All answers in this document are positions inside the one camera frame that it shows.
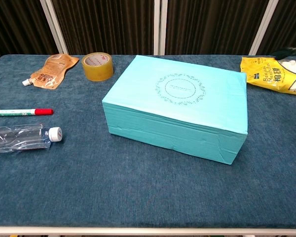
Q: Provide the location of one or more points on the white marker with red cap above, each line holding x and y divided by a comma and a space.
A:
17, 112

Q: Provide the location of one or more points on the turquoise cardboard shoe box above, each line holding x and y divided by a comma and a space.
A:
167, 111

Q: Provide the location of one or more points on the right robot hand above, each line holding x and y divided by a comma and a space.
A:
289, 52

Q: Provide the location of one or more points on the blue table cloth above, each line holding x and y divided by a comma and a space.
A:
88, 182

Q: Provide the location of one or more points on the clear plastic water bottle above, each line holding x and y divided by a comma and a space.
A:
19, 139

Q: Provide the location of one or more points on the yellow bag of cotton balls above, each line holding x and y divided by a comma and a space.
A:
264, 74

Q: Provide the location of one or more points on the white table frame edge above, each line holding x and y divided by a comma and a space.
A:
148, 231

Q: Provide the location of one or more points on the brown spout pouch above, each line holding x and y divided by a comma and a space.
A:
51, 71

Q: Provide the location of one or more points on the roll of clear packing tape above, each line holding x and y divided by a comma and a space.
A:
97, 71

